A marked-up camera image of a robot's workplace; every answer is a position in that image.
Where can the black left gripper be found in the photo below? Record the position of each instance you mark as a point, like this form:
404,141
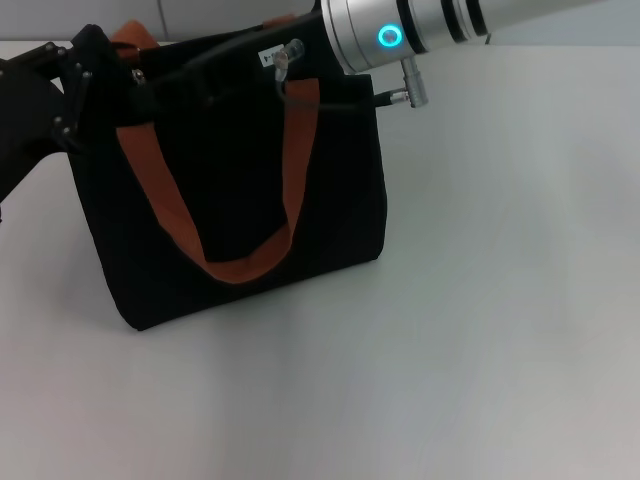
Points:
20,125

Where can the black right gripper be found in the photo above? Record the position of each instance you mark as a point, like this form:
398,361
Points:
240,65

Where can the silver zipper pull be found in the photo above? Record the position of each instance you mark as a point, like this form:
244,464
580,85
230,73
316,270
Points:
136,76

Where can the silver and white right robot arm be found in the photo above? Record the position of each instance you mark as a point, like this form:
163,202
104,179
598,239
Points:
450,20

